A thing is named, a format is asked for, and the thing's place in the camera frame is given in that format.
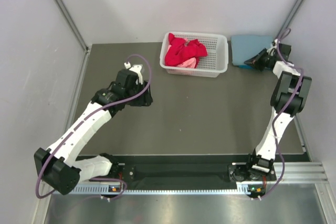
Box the grey-blue t-shirt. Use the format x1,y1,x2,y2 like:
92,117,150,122
230,35,274,67

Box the red t-shirt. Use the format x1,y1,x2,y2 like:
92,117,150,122
164,33,208,67

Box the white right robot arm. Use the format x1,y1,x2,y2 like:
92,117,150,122
245,39,312,180

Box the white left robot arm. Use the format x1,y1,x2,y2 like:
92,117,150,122
34,65,153,195

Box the folded turquoise t-shirt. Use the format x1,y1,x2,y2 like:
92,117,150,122
238,65,253,69

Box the white plastic laundry basket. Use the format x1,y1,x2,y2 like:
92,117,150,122
160,31,228,78

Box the pink t-shirt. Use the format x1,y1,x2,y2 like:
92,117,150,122
177,57,198,69

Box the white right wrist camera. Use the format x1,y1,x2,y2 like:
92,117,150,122
267,38,280,56

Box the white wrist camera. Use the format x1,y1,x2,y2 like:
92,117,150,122
267,38,280,56
124,61,143,84

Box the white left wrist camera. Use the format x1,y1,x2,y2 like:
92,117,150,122
124,61,143,84

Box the right aluminium corner post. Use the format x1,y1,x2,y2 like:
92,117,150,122
273,0,305,39

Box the aluminium corner post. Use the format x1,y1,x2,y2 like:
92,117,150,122
273,0,305,39
54,0,89,51

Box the grey slotted cable duct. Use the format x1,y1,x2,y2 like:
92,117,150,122
70,184,264,195

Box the aluminium front frame rail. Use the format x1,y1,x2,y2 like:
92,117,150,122
41,162,329,185

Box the left aluminium corner post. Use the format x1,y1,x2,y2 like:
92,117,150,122
54,0,89,51

